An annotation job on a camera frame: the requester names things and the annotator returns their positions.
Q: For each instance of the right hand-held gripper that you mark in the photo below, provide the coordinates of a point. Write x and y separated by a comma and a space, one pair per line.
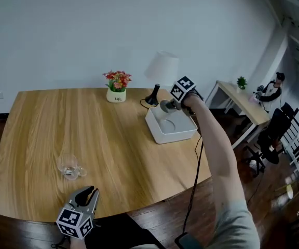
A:
182, 88

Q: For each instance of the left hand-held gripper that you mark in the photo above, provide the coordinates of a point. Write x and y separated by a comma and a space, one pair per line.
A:
73, 219

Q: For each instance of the white cup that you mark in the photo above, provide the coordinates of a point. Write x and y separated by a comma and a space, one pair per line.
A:
160, 114

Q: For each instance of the clear glass cup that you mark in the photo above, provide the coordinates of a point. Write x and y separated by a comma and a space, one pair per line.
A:
67, 166

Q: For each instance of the person's left forearm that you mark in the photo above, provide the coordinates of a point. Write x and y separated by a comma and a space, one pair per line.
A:
77, 244

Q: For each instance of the person's right forearm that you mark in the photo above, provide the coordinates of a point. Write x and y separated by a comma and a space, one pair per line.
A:
214, 139

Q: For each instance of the white rectangular tray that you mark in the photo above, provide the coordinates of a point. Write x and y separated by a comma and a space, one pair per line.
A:
175, 136

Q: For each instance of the white shade table lamp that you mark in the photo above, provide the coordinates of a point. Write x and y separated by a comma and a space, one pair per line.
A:
162, 67

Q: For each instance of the person's black trousers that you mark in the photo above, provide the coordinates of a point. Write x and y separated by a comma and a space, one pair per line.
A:
123, 232

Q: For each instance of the red flowers in white pot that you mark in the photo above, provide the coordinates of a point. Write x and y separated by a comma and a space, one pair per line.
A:
116, 95

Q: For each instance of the small green potted plant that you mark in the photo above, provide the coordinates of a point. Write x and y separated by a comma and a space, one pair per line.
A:
241, 83

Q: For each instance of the light wooden side desk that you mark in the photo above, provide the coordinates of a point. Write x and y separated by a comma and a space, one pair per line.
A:
245, 105

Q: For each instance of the pink item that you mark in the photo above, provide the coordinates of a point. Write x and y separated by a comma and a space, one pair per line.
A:
253, 99

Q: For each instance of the black office chair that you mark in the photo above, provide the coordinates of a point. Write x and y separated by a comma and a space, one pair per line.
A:
274, 136

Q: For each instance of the black flat device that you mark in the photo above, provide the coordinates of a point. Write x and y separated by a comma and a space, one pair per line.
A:
187, 241

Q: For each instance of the white metal chair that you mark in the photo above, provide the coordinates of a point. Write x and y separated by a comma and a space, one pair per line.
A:
298, 152

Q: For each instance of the person's grey shirt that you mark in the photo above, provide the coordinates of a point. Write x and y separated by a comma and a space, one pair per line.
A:
237, 227

